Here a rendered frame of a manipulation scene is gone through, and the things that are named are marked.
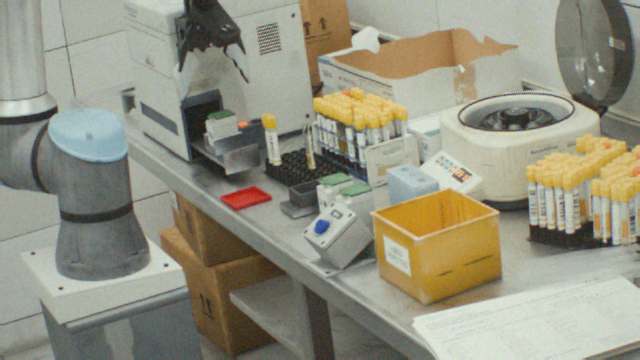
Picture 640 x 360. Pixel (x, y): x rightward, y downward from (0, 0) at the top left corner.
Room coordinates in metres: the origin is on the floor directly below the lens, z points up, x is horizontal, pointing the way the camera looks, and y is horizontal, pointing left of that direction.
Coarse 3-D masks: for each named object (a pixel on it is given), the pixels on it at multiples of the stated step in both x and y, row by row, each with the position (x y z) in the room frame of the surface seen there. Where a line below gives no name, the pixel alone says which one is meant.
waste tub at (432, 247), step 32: (448, 192) 1.74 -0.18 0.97; (384, 224) 1.66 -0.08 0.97; (416, 224) 1.72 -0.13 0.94; (448, 224) 1.74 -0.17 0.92; (480, 224) 1.62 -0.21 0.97; (384, 256) 1.67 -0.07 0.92; (416, 256) 1.58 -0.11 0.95; (448, 256) 1.59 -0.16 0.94; (480, 256) 1.61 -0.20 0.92; (416, 288) 1.59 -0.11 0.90; (448, 288) 1.59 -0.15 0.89
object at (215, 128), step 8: (208, 120) 2.27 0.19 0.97; (216, 120) 2.24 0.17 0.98; (224, 120) 2.24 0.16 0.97; (232, 120) 2.25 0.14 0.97; (208, 128) 2.26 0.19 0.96; (216, 128) 2.23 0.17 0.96; (224, 128) 2.24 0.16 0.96; (232, 128) 2.24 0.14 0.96; (208, 136) 2.26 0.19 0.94; (216, 136) 2.23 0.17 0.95
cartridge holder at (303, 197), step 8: (304, 184) 2.03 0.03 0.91; (312, 184) 2.03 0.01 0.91; (296, 192) 1.99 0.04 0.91; (304, 192) 2.02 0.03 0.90; (312, 192) 1.98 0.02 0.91; (288, 200) 2.02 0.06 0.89; (296, 200) 1.99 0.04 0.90; (304, 200) 1.98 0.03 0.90; (312, 200) 1.98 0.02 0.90; (288, 208) 1.98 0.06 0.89; (296, 208) 1.98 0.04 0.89; (304, 208) 1.97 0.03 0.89; (312, 208) 1.98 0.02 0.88; (296, 216) 1.97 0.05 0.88
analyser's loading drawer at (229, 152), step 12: (240, 132) 2.24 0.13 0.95; (192, 144) 2.32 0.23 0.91; (204, 144) 2.30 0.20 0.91; (216, 144) 2.22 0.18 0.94; (228, 144) 2.23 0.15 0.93; (240, 144) 2.24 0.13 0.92; (216, 156) 2.22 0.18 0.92; (228, 156) 2.17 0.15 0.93; (240, 156) 2.18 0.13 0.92; (252, 156) 2.19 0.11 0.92; (228, 168) 2.17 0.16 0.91; (240, 168) 2.18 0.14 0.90
